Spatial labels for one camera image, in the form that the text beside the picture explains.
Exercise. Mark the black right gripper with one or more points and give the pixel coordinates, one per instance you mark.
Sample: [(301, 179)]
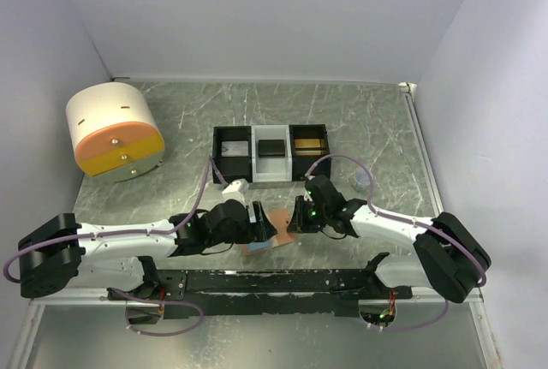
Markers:
[(298, 223)]

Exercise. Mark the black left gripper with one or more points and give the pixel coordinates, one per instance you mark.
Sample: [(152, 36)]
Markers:
[(259, 230)]

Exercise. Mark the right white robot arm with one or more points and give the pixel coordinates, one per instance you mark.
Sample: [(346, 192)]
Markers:
[(443, 254)]

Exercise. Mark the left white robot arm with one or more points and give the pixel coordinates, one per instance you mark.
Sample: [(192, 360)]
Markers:
[(64, 253)]

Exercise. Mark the gold card in tray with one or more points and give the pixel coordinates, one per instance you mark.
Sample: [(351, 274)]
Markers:
[(310, 147)]

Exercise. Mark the black card in tray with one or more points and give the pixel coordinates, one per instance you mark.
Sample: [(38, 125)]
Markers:
[(271, 148)]

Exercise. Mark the white card in tray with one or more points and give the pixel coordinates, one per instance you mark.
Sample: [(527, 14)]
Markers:
[(234, 148)]

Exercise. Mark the small clear plastic cup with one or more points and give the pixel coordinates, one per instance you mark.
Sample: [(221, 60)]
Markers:
[(361, 180)]

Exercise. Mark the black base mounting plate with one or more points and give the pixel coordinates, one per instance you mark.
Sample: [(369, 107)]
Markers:
[(335, 291)]

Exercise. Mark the white orange drawer cabinet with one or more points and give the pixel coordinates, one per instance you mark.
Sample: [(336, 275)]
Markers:
[(114, 135)]

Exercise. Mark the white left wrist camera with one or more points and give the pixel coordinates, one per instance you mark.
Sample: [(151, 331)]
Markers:
[(236, 191)]

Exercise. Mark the white aluminium corner rail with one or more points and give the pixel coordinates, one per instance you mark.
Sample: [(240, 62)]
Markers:
[(408, 91)]

